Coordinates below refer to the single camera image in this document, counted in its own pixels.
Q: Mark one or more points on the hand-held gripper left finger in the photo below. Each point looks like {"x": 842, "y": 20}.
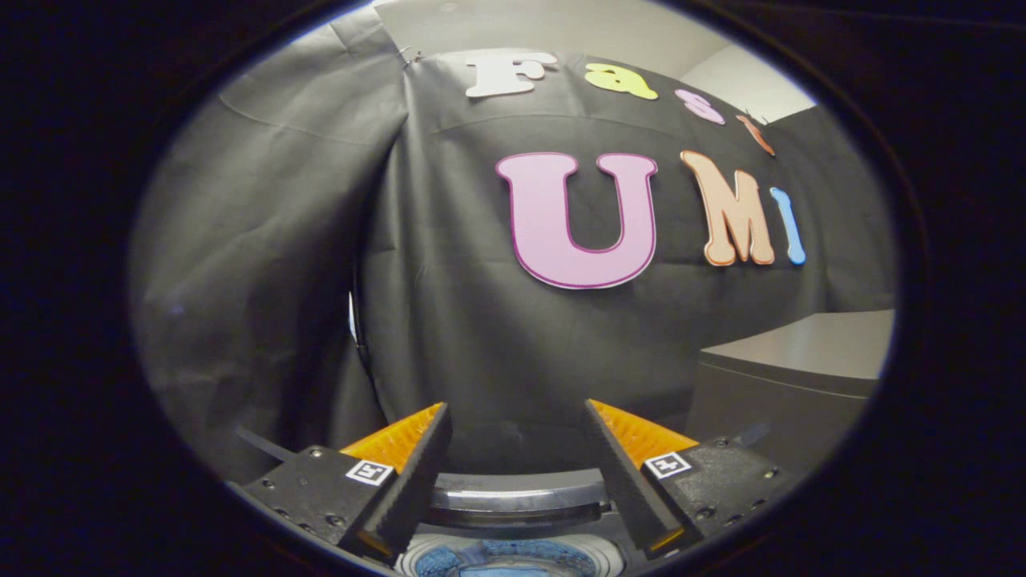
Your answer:
{"x": 413, "y": 473}

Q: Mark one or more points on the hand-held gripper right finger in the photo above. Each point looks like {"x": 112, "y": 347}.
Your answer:
{"x": 629, "y": 473}

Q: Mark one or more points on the grey washing machine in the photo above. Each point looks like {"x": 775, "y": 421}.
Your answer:
{"x": 621, "y": 538}

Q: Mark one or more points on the light blue garment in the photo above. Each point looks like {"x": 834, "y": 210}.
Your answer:
{"x": 497, "y": 554}

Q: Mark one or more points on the black backdrop cloth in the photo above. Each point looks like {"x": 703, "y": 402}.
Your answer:
{"x": 264, "y": 240}

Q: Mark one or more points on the beige cabinet with dark frame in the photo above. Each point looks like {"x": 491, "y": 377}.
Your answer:
{"x": 801, "y": 353}

